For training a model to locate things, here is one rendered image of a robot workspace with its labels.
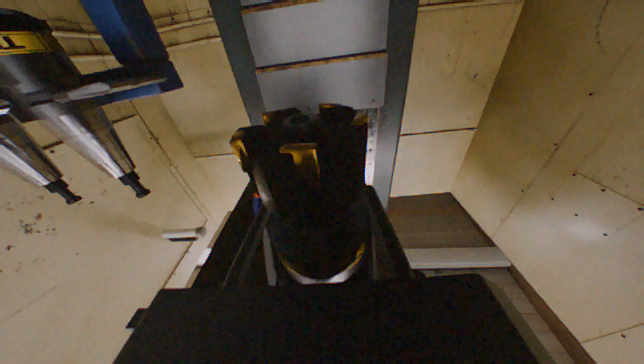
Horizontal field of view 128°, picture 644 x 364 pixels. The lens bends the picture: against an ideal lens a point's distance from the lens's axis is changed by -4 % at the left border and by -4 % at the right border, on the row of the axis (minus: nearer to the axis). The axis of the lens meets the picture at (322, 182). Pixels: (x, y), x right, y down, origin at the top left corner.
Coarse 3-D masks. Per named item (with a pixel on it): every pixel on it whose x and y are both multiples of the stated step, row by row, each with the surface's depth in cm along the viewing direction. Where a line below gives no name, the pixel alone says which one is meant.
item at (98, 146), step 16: (80, 112) 14; (96, 112) 16; (48, 128) 14; (64, 128) 14; (80, 128) 15; (96, 128) 16; (112, 128) 17; (80, 144) 15; (96, 144) 16; (112, 144) 17; (96, 160) 17; (112, 160) 17; (128, 160) 19; (112, 176) 18
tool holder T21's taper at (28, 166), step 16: (0, 128) 16; (16, 128) 17; (0, 144) 16; (16, 144) 17; (32, 144) 18; (0, 160) 16; (16, 160) 17; (32, 160) 18; (48, 160) 19; (16, 176) 18; (32, 176) 18; (48, 176) 19
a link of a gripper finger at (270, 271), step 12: (264, 216) 9; (252, 228) 8; (264, 228) 8; (252, 240) 8; (264, 240) 8; (240, 252) 7; (252, 252) 7; (264, 252) 8; (276, 252) 9; (240, 264) 7; (252, 264) 7; (264, 264) 8; (276, 264) 9; (228, 276) 6; (240, 276) 6; (252, 276) 7; (264, 276) 8; (276, 276) 9
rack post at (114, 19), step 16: (80, 0) 13; (96, 0) 13; (112, 0) 13; (128, 0) 15; (96, 16) 14; (112, 16) 14; (128, 16) 15; (144, 16) 16; (112, 32) 14; (128, 32) 15; (144, 32) 16; (112, 48) 15; (128, 48) 15; (144, 48) 16; (160, 48) 18; (128, 64) 16
